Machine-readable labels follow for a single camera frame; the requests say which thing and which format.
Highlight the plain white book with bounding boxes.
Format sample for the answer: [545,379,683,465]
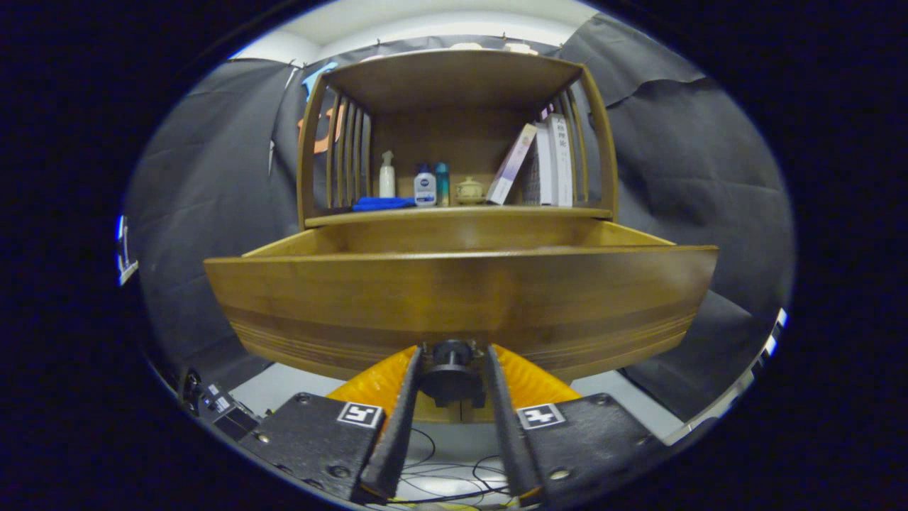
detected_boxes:
[536,121,555,207]

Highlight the white book black spine print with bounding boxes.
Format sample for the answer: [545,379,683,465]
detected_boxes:
[546,114,574,208]

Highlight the dark patterned book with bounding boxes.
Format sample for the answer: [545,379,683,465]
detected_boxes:
[521,153,543,205]

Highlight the black electronic box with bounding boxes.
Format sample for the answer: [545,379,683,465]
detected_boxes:
[181,369,260,441]

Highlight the white and blue equipment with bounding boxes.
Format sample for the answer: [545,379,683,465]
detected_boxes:
[116,215,139,287]

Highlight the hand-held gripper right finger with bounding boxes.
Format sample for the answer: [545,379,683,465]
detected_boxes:
[486,344,671,508]

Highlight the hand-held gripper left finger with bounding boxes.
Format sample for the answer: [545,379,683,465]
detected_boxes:
[238,346,425,505]

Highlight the white lotion bottle blue cap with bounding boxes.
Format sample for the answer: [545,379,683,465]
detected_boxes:
[414,164,437,207]

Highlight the purple cover book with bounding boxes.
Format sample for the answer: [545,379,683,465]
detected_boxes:
[486,123,538,206]

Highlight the wooden drawer with black knob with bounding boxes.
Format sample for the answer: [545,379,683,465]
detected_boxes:
[204,220,719,425]

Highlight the wooden countertop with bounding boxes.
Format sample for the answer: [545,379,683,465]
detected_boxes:
[305,204,612,228]

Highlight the wooden cabinet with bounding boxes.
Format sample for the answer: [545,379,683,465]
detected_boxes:
[297,48,619,231]

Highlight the white framed panel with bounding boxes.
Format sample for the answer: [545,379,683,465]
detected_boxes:
[667,309,788,444]

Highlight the black floor cables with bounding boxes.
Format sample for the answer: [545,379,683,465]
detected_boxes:
[387,426,526,508]

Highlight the blue folded cloth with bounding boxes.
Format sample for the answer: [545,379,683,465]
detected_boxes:
[353,196,416,212]

